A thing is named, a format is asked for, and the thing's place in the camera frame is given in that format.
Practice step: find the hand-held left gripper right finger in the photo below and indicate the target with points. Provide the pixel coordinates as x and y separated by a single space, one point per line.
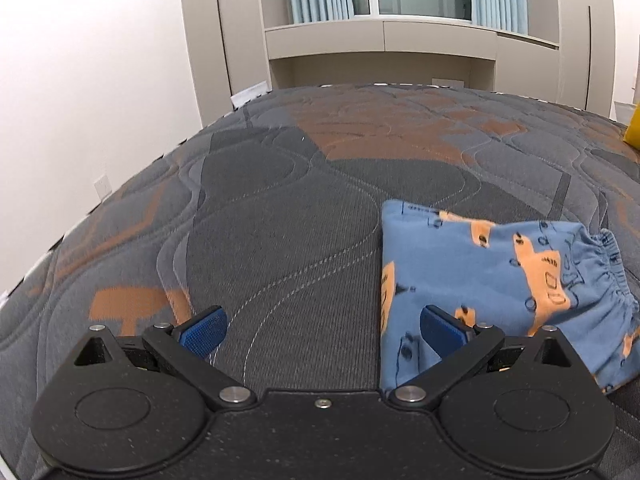
442 331

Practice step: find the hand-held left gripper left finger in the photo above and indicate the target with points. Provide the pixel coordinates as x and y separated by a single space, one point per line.
202 332

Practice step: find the blue orange-print pants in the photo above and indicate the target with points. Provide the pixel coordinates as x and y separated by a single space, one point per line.
475 270

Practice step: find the grey orange quilted mattress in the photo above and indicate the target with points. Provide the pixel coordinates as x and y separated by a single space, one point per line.
275 210

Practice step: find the yellow cloth bag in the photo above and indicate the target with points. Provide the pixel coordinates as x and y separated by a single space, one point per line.
634 125

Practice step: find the beige built-in cabinet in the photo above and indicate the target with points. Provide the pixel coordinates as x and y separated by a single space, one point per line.
380 42

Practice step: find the white wall socket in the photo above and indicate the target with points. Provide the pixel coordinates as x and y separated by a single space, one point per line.
103 186

